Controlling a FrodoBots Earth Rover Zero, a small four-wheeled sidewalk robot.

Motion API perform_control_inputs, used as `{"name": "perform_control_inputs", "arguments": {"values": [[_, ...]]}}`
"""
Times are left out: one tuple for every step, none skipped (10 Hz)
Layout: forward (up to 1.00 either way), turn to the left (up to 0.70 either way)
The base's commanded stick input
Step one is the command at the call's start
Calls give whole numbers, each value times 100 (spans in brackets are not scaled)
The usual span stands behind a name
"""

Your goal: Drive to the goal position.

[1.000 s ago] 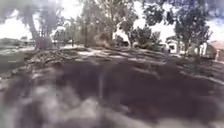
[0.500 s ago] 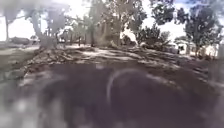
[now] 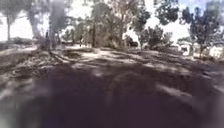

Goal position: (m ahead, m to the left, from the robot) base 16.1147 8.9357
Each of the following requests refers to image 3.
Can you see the group of trees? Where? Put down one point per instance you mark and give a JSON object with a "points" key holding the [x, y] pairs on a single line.
{"points": [[106, 23]]}

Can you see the pale building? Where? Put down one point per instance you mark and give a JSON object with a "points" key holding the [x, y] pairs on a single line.
{"points": [[215, 51]]}

